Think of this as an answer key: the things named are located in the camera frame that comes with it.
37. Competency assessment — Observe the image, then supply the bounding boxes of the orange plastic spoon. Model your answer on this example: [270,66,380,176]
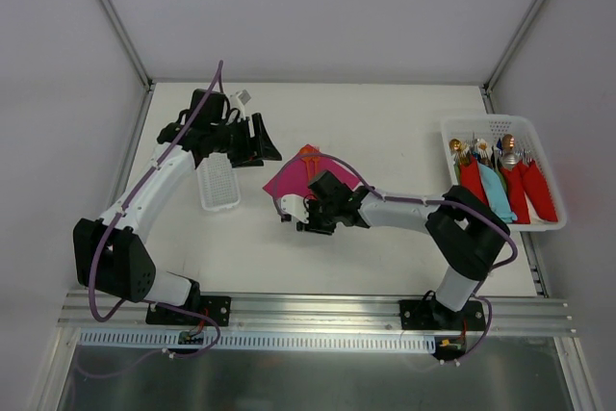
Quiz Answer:
[299,144,317,181]

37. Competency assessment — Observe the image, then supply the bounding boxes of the pink paper napkin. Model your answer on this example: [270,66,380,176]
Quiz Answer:
[263,145,360,198]

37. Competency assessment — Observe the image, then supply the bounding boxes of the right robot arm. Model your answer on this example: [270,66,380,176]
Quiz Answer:
[284,185,512,330]

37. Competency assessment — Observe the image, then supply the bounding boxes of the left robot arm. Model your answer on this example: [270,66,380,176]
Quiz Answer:
[73,113,282,324]

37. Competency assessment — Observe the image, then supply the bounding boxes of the small white plastic basket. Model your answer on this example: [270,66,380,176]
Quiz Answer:
[196,153,241,213]

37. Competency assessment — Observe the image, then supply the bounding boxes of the silver spoon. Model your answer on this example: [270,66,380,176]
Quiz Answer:
[501,151,520,169]

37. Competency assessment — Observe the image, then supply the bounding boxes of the copper spoon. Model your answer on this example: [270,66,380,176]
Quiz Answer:
[501,134,516,154]

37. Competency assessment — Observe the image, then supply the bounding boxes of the large white plastic basket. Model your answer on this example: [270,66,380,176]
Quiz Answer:
[441,115,567,232]

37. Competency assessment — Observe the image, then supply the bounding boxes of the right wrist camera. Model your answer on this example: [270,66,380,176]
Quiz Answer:
[308,170,352,202]

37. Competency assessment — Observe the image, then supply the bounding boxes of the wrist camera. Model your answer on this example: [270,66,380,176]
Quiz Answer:
[308,170,352,202]
[189,89,227,128]

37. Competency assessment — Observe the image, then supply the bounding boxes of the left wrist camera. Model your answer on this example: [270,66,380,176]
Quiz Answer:
[189,89,227,128]

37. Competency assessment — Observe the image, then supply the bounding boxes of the aluminium frame rail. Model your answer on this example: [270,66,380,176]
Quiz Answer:
[58,290,580,337]

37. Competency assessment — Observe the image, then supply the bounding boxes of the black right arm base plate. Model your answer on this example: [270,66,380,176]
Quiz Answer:
[398,297,486,332]

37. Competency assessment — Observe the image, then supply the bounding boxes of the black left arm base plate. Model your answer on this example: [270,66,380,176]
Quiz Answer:
[145,295,232,327]

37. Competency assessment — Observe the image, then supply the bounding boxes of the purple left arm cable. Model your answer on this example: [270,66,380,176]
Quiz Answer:
[71,60,225,379]

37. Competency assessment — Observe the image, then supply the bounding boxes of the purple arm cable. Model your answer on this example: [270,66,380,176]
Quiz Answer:
[71,60,225,379]
[271,154,520,369]

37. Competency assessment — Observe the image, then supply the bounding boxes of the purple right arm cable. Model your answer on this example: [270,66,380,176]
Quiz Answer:
[271,154,520,369]

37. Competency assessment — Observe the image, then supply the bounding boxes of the white slotted cable duct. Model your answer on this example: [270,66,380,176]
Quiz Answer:
[79,328,436,354]

